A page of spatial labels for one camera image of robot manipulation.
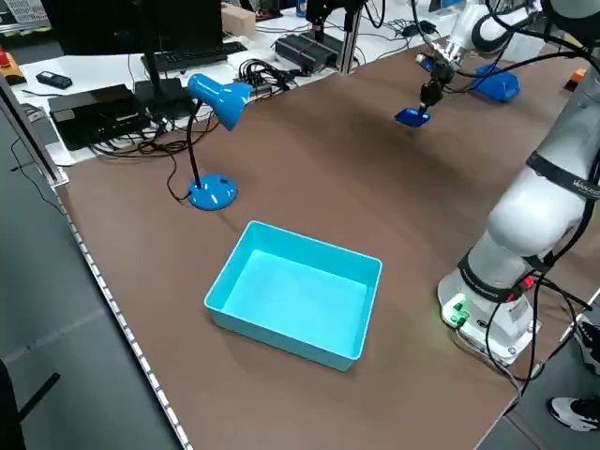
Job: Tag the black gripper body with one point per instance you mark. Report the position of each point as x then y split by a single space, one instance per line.
443 75

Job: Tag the small blue parts tray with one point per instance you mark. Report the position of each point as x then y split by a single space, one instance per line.
412 118

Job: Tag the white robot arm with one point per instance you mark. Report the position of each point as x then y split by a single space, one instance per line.
487 23
529 220

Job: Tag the blue storage box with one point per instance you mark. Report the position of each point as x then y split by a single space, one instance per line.
501 89

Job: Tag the orange push button box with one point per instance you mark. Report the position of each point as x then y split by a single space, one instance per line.
579 75

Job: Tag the black ribbed electronics box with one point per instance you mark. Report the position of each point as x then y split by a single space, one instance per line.
304 49

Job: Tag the cardboard box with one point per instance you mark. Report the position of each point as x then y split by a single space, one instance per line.
239 19

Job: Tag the black flat electronics box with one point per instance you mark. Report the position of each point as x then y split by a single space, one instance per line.
94 108

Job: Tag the blue desk lamp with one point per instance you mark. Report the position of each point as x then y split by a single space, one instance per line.
220 96

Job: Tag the black keyboard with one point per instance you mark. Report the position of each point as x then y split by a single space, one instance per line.
201 54

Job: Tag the teal plastic bin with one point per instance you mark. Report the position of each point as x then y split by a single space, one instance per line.
290 300

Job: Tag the black computer monitor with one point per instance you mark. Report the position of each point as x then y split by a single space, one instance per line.
140 23

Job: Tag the white desk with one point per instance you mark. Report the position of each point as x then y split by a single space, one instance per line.
94 70

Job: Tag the person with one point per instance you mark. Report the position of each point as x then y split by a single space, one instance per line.
569 412

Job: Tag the small black handheld device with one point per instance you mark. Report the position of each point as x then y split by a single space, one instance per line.
54 79

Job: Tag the aluminium frame post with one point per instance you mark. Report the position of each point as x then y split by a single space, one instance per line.
350 42

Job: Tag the aluminium frame rail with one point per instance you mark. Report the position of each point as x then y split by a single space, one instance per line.
33 137

